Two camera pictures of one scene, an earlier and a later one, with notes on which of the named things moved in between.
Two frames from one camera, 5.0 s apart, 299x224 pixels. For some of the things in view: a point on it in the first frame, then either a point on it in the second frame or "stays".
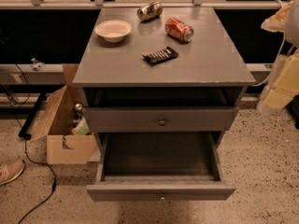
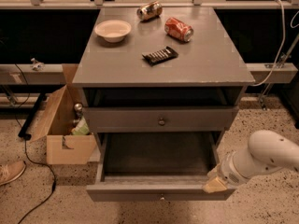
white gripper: (292, 24) to (229, 173)
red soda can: (177, 30) stays
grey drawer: (140, 166) stays
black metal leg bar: (23, 132) stays
